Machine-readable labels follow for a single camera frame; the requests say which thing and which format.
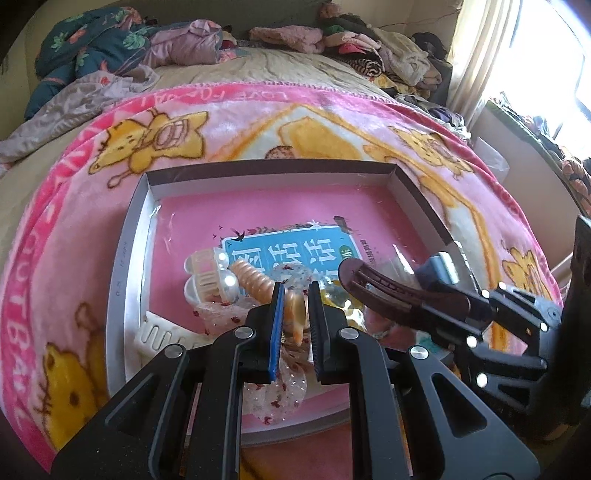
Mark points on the white pearl claw clip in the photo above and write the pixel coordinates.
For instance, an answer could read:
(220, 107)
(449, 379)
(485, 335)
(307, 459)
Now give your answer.
(203, 272)

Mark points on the clear crystal hair accessory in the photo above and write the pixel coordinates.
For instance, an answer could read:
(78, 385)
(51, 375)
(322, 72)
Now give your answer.
(339, 297)

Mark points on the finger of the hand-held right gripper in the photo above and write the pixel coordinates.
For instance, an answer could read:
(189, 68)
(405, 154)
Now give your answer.
(503, 355)
(517, 307)

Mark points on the white plastic bag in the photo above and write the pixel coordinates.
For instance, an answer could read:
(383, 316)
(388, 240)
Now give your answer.
(490, 159)

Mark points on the pile of folded clothes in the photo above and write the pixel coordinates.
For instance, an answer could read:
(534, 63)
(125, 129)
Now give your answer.
(397, 55)

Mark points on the lilac garment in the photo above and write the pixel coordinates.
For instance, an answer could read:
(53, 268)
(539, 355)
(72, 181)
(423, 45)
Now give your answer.
(78, 101)

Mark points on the cream curtain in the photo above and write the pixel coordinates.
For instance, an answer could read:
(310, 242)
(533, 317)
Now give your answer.
(475, 60)

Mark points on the dark blue floral duvet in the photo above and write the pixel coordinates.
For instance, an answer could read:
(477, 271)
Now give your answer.
(87, 50)

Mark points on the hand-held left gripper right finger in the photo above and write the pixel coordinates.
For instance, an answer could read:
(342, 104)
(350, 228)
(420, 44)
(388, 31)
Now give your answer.
(314, 332)

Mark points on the white comb claw clip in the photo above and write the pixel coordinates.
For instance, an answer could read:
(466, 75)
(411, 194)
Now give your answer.
(157, 334)

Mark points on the heap of mixed clothes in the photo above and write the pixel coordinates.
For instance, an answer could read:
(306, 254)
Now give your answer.
(438, 115)

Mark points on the brown banana hair clip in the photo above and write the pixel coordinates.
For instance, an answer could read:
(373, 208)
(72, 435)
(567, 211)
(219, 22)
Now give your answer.
(369, 286)

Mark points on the purple pink pajama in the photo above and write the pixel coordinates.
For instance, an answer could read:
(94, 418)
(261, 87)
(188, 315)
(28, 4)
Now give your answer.
(189, 46)

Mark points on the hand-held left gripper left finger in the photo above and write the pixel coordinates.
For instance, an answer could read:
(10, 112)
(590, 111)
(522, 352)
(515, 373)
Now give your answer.
(277, 332)

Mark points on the bright window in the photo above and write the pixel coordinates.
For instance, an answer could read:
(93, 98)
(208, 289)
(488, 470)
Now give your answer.
(545, 55)

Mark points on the pink bear printed blanket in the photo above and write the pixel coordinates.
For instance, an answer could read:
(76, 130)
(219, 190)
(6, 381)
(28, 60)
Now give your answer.
(323, 124)

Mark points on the pink fluffy towel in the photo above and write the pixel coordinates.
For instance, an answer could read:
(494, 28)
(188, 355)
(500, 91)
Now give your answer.
(286, 39)

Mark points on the sheer pink dotted bow clip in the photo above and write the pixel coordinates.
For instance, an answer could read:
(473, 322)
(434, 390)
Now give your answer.
(286, 392)

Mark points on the pink cardboard box tray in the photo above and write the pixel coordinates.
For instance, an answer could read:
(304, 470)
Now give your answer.
(194, 217)

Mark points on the peach spiral hair clip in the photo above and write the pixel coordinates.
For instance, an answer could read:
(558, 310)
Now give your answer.
(254, 281)

